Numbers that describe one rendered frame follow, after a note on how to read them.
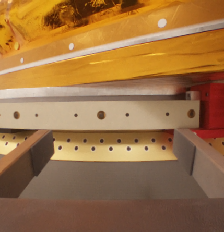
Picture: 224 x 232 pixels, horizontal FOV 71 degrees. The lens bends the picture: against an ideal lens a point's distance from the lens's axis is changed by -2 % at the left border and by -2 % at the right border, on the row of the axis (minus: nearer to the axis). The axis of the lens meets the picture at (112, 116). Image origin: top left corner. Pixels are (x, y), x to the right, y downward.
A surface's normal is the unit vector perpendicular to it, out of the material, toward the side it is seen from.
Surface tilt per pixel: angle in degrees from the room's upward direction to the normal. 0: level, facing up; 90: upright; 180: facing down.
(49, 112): 90
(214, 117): 90
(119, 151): 62
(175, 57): 90
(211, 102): 90
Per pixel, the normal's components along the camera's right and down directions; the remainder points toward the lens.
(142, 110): 0.02, 0.08
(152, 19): -0.52, 0.08
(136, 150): 0.01, -0.40
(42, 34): -0.44, 0.58
